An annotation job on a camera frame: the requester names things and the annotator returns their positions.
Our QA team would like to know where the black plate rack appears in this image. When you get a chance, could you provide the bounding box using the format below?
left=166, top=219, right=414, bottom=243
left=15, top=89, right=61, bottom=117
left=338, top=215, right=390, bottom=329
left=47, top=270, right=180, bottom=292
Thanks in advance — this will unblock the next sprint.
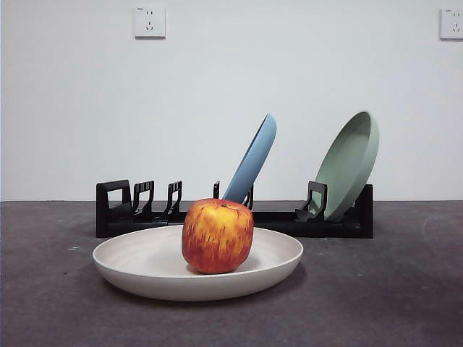
left=95, top=179, right=375, bottom=239

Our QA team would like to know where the blue plate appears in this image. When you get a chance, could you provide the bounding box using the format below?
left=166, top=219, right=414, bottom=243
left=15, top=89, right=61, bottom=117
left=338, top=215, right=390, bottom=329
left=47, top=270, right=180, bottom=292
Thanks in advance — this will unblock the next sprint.
left=221, top=113, right=278, bottom=207

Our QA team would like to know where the pale yellow beige plate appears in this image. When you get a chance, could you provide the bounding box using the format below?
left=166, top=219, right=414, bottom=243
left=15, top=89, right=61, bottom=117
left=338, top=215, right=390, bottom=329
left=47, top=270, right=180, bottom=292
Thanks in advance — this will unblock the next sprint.
left=92, top=223, right=305, bottom=302

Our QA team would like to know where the white wall socket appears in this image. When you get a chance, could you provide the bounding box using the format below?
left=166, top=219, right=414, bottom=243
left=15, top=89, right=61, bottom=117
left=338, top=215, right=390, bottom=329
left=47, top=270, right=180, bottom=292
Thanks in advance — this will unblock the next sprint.
left=440, top=7, right=463, bottom=41
left=134, top=5, right=167, bottom=40

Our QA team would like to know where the pale green plate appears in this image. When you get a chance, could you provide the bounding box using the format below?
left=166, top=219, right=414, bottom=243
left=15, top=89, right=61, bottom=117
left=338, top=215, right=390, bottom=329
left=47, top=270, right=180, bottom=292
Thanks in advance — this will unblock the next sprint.
left=313, top=110, right=381, bottom=221

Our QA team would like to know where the red yellow apple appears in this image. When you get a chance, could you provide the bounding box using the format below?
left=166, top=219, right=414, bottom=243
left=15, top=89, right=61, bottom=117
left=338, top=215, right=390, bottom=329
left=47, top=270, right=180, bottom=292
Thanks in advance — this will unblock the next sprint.
left=181, top=197, right=255, bottom=275

